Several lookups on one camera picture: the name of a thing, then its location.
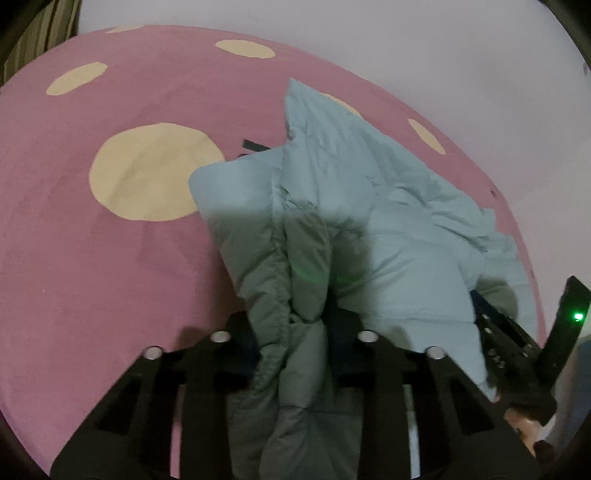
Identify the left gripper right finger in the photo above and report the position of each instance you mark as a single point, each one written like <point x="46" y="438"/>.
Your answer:
<point x="461" y="434"/>

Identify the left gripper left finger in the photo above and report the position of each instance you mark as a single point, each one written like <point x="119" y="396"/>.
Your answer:
<point x="128" y="434"/>

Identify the light blue puffer jacket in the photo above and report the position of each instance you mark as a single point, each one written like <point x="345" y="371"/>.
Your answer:
<point x="343" y="209"/>

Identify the person's right hand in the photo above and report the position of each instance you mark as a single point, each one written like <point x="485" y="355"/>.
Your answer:
<point x="531" y="432"/>

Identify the pink dotted bed sheet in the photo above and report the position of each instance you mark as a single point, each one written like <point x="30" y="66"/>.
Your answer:
<point x="103" y="250"/>

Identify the striped brown curtain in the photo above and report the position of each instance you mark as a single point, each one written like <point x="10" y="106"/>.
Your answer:
<point x="31" y="28"/>

